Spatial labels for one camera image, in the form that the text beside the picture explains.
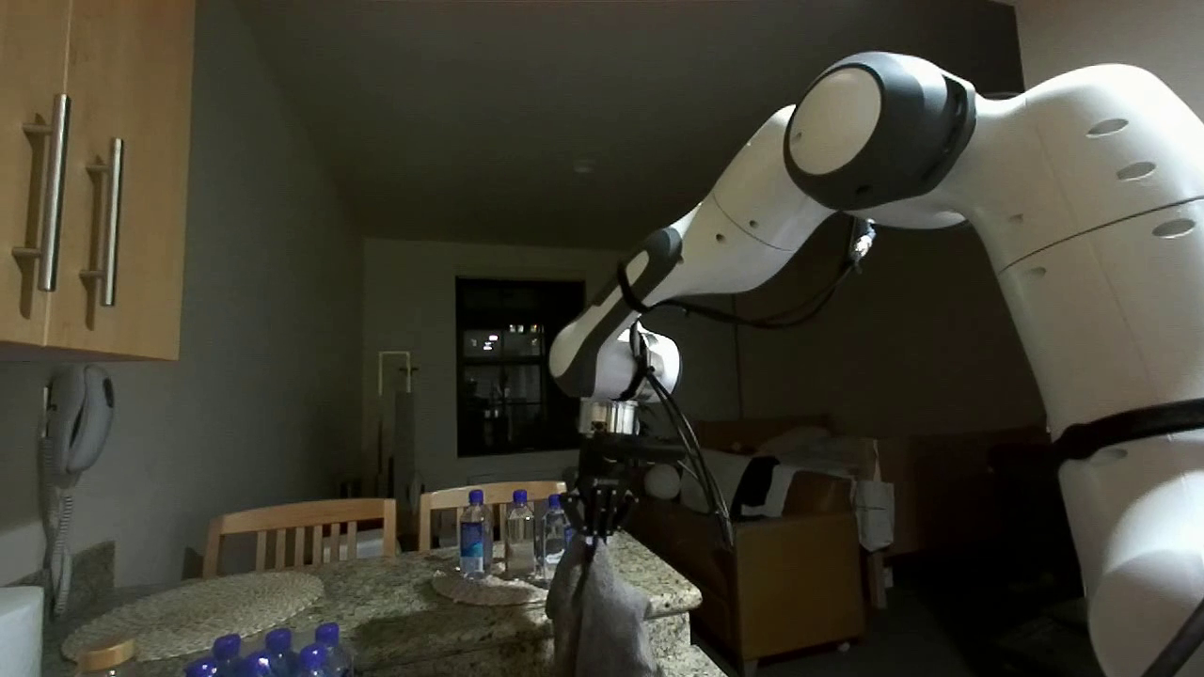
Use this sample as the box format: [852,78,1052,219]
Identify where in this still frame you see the wooden box cabinet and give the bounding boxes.
[623,502,872,671]

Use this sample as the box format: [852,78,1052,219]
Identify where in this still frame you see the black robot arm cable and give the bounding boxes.
[622,212,880,544]

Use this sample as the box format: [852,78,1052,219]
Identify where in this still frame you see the blue-capped water bottle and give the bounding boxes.
[500,484,543,575]
[454,484,497,582]
[539,493,584,571]

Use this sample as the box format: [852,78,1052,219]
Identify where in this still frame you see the pack of purple-capped water bottles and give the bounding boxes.
[181,618,349,677]

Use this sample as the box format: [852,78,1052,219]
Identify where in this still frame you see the wooden wall cabinets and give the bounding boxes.
[0,0,198,365]

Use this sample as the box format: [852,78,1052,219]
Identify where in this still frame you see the white paper towel roll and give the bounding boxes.
[0,582,49,677]

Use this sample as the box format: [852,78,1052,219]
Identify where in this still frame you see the tall floor stand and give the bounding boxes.
[374,348,425,509]

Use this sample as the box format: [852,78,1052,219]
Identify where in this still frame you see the white bag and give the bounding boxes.
[852,477,903,558]

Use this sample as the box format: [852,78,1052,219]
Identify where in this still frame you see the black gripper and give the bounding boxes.
[569,463,643,542]

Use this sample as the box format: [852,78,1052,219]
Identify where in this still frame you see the dark window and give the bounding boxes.
[451,276,592,458]

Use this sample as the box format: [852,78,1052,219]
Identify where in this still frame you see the metal cabinet handle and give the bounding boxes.
[11,89,78,300]
[78,133,130,315]

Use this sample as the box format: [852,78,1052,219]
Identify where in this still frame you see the sofa with light cushions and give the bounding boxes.
[680,417,887,521]

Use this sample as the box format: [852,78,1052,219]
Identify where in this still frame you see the large round woven placemat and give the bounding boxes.
[60,568,332,667]

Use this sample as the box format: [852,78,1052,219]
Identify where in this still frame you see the grey towel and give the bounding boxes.
[543,529,660,677]

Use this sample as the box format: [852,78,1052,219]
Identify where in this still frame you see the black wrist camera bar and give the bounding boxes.
[576,434,660,476]

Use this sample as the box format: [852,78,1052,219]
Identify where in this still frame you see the white wall phone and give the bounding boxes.
[35,363,119,596]

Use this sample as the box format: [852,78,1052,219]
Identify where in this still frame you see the wooden chair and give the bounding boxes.
[196,496,403,582]
[414,477,572,558]

